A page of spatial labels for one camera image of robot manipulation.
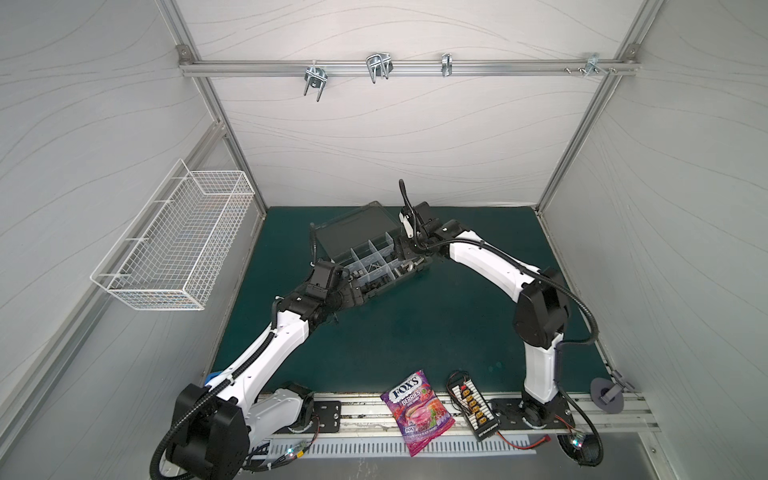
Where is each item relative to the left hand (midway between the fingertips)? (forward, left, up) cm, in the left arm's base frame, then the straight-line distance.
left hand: (352, 288), depth 84 cm
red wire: (-33, -50, -11) cm, 61 cm away
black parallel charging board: (-28, -34, -10) cm, 45 cm away
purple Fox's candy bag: (-29, -19, -10) cm, 36 cm away
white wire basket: (-3, +40, +19) cm, 44 cm away
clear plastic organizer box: (+26, 0, -10) cm, 28 cm away
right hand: (+15, -16, +4) cm, 23 cm away
